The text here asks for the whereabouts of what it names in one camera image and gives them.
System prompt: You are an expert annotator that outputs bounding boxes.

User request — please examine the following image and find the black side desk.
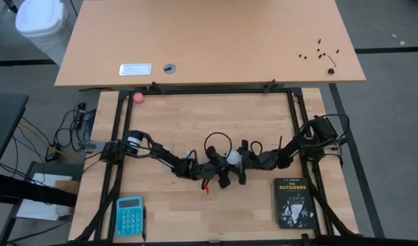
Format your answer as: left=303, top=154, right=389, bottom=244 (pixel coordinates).
left=0, top=92, right=30, bottom=174

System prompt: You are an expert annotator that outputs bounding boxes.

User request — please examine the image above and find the white rectangular desk plate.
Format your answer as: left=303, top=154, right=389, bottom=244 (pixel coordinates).
left=118, top=63, right=152, bottom=77

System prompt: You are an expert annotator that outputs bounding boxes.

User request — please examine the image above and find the black frame clamp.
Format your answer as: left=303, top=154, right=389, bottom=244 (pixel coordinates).
left=150, top=81, right=166, bottom=95
left=263, top=79, right=277, bottom=94

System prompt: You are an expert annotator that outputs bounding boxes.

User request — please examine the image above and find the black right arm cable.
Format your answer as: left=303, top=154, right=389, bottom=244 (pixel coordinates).
left=249, top=139, right=264, bottom=156

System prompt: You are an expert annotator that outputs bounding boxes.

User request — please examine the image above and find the white box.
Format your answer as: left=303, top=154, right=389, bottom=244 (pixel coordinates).
left=16, top=172, right=75, bottom=221

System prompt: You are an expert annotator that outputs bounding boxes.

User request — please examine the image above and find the white trash bin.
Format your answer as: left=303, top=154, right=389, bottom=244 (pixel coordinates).
left=14, top=0, right=73, bottom=66

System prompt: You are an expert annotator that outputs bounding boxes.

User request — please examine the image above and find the white frosted lightbulb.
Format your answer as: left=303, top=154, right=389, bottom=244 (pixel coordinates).
left=225, top=149, right=242, bottom=165

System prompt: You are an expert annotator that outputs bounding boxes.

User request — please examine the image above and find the black pen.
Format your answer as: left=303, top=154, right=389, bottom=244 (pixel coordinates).
left=141, top=204, right=148, bottom=242

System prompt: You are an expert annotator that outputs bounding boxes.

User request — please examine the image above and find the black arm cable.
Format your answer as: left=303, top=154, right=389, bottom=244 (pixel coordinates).
left=249, top=139, right=264, bottom=156
left=204, top=131, right=233, bottom=159

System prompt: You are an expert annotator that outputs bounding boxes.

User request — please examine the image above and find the black power brick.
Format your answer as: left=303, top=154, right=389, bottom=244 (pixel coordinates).
left=44, top=143, right=62, bottom=163

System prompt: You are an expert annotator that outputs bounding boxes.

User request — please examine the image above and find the black paperback book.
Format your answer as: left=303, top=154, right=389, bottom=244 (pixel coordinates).
left=274, top=176, right=318, bottom=230

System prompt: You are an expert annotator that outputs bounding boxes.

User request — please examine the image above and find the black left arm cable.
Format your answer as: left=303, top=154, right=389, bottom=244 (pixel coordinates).
left=204, top=131, right=233, bottom=159

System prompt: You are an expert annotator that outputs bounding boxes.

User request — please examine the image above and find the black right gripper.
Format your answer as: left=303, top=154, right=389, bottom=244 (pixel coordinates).
left=234, top=139, right=260, bottom=186

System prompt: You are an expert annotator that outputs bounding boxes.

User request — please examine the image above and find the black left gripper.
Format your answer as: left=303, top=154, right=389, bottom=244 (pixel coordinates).
left=205, top=145, right=238, bottom=189

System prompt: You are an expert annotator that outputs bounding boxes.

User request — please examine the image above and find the teal desk calculator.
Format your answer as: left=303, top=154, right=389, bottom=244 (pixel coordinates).
left=114, top=195, right=145, bottom=238

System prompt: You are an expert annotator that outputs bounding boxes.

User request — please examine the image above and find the light wooden desk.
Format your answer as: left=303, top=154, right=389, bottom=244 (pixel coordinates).
left=53, top=0, right=367, bottom=88

